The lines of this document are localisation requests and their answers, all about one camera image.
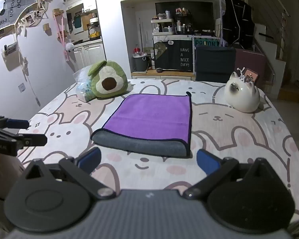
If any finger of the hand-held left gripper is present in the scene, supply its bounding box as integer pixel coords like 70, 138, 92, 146
0, 116, 30, 130
0, 127, 48, 147

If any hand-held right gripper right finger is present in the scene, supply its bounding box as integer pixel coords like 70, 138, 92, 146
183, 149, 277, 200

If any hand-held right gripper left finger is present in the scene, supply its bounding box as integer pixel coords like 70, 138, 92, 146
22, 147, 114, 200

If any purple and grey towel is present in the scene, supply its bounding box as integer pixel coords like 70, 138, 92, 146
90, 93, 193, 159

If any person's left forearm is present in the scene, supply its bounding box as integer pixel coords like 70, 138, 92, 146
0, 153, 26, 198

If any clear plastic bag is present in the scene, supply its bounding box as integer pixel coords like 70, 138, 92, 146
72, 67, 97, 103

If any white cat figurine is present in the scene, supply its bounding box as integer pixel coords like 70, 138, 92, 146
224, 71, 260, 113

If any avocado plush toy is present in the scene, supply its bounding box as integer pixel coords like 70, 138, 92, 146
87, 60, 129, 98

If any silver hair claw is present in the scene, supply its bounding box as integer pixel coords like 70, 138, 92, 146
236, 67, 254, 82

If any wooden ledge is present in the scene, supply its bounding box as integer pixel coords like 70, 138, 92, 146
131, 69, 196, 80

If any dark grey chair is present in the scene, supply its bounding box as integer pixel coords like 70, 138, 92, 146
195, 46, 237, 83

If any white kitchen cabinet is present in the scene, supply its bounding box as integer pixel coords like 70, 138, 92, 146
72, 41, 106, 72

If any grey trash bin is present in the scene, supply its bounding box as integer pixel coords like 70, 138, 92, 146
133, 55, 150, 72

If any mauve panel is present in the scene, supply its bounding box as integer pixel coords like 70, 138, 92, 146
235, 48, 268, 88

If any black printed curtain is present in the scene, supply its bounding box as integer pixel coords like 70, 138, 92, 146
153, 39, 193, 71

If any panda printed banner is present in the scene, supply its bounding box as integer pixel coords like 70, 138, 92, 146
0, 0, 38, 35

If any yellow pot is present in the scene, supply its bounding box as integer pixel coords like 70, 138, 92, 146
89, 28, 101, 40

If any green sign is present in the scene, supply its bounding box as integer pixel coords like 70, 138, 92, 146
193, 36, 220, 48

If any staircase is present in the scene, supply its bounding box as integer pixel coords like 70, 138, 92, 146
254, 21, 299, 100

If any black jacket with white trim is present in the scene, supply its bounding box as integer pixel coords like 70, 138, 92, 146
222, 0, 255, 50

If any white cosmetics rack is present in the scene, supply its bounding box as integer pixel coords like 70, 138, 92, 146
151, 19, 175, 36

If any white wall organizer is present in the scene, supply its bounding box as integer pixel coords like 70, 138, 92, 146
2, 42, 21, 71

